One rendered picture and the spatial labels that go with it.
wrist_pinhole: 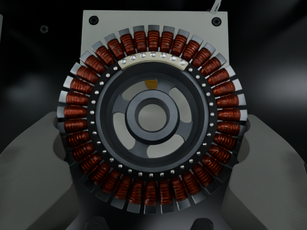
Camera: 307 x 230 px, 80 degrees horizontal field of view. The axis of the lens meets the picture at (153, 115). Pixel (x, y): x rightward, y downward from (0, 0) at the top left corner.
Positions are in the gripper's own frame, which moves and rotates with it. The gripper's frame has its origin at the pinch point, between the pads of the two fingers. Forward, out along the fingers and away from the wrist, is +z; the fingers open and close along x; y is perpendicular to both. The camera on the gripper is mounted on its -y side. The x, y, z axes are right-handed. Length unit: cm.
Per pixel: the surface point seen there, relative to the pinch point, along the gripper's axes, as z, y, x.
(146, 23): 9.9, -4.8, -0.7
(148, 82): 4.3, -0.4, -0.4
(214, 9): 10.0, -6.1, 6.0
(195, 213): -0.1, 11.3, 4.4
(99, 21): 10.0, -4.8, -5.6
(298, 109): 5.9, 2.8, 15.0
